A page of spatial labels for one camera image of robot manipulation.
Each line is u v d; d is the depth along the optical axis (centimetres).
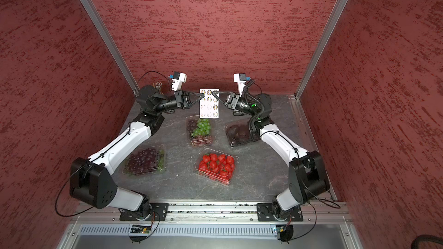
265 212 74
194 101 64
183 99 62
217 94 65
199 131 94
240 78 63
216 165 83
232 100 62
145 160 83
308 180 44
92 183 42
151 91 56
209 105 66
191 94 65
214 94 64
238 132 97
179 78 64
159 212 74
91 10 79
